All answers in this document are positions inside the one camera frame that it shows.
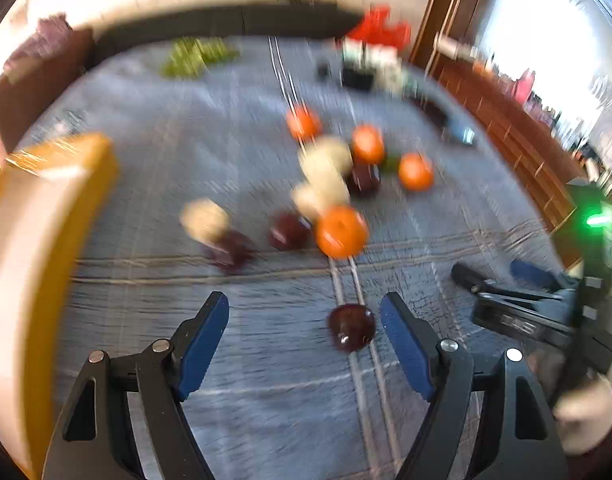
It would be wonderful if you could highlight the small black clip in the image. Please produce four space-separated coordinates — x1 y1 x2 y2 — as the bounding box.
316 62 331 80

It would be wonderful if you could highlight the black smartphone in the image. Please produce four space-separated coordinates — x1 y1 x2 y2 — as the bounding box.
413 96 475 148

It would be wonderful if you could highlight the wooden cabinet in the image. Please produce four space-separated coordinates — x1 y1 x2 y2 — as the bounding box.
409 0 583 266

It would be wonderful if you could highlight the right hand white glove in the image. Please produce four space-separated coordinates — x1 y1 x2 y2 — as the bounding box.
552 375 612 456

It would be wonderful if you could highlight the red plastic bag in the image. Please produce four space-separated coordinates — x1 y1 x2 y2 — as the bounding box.
345 4 411 51

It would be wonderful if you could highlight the black sofa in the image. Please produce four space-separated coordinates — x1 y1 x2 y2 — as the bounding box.
86 0 364 70

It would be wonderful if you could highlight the yellow rimmed cardboard box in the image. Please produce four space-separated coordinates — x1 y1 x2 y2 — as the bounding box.
0 132 117 479

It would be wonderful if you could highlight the brown armchair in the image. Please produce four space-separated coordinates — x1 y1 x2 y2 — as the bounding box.
0 27 94 167

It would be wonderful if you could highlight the white crumpled packaging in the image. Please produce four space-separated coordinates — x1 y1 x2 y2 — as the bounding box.
341 38 418 98

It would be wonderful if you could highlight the green leafy vegetable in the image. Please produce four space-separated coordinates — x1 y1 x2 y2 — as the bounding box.
161 37 240 79

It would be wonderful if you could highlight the purple cloth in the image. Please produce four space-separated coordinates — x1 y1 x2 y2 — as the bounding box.
2 13 73 81

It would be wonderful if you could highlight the orange mandarin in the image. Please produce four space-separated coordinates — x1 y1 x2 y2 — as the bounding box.
350 124 386 165
397 153 434 192
315 206 370 259
286 105 322 142

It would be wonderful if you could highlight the black cup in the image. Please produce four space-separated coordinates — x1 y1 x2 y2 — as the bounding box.
341 65 376 92

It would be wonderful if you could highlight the beige potato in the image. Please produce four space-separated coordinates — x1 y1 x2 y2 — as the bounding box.
298 136 353 179
180 198 230 246
291 182 329 222
306 167 350 208

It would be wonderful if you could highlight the green leaf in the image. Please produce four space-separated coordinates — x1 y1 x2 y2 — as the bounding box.
380 153 400 174

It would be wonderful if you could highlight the blue plaid bed cover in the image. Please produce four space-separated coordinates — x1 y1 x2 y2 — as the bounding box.
23 38 560 479

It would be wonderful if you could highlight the dark red plum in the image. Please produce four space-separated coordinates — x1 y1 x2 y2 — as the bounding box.
268 211 312 252
346 162 381 198
328 304 376 353
207 230 256 274

